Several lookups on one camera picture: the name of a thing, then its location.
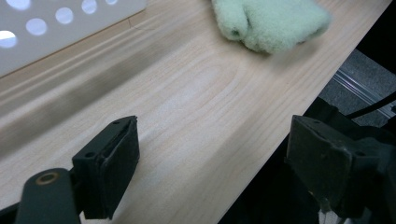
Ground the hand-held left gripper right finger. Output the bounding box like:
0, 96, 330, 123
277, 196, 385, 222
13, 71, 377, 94
285, 114, 396, 218

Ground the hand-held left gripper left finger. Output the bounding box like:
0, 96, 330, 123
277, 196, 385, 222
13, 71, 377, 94
71, 115, 141, 220

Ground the light green fluffy cloth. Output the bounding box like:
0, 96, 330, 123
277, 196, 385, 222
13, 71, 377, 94
211, 0, 332, 54

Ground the white perforated board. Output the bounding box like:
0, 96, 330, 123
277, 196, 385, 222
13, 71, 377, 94
0, 0, 148, 78

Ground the black cable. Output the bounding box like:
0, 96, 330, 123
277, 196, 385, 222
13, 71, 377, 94
346, 91, 396, 120

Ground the metal rail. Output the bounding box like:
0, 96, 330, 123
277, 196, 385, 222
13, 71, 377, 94
333, 69, 396, 119

